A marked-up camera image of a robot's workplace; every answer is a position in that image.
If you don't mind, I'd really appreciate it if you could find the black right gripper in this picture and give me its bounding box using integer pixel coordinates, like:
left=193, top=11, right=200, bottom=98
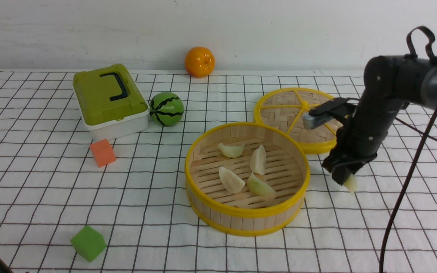
left=321, top=129, right=378, bottom=185

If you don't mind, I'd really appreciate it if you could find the greenish dumpling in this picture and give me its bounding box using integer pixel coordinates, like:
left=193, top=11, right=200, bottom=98
left=246, top=173, right=276, bottom=199
left=343, top=174, right=358, bottom=194

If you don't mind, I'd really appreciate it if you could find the white dumpling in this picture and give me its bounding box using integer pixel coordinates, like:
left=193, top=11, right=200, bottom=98
left=218, top=166, right=245, bottom=194
left=250, top=145, right=266, bottom=175

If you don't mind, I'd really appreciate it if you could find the pale dumpling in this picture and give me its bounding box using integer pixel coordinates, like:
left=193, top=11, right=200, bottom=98
left=217, top=143, right=245, bottom=158

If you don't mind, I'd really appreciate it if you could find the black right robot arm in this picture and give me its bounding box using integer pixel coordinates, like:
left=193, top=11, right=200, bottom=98
left=322, top=56, right=437, bottom=185

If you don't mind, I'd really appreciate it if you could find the woven bamboo steamer lid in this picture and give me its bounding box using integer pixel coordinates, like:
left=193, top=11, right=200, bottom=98
left=253, top=88, right=341, bottom=154

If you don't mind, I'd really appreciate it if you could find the bamboo steamer tray yellow rim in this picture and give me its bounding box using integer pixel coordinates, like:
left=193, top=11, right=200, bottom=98
left=184, top=122, right=310, bottom=237

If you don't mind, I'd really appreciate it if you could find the orange fruit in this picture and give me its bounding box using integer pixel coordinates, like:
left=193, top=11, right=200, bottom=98
left=184, top=47, right=215, bottom=78

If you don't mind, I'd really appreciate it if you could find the toy watermelon ball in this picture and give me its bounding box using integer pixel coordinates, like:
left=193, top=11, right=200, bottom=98
left=149, top=92, right=184, bottom=127

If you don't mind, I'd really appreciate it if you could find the orange foam cube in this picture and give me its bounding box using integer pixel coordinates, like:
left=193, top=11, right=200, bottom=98
left=90, top=139, right=116, bottom=168

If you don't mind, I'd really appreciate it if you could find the green lidded white box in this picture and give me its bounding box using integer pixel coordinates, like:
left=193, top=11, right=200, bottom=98
left=72, top=64, right=149, bottom=142

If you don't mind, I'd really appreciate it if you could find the green foam cube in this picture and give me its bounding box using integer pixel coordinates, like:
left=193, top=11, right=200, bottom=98
left=71, top=225, right=107, bottom=262

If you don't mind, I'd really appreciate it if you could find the white checkered tablecloth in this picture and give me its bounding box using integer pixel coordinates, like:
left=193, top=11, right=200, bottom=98
left=0, top=71, right=420, bottom=273

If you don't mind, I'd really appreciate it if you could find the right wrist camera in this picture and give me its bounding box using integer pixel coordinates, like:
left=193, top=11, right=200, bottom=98
left=302, top=98, right=357, bottom=130

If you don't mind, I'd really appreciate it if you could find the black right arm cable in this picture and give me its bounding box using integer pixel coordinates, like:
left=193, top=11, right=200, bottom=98
left=379, top=26, right=437, bottom=273

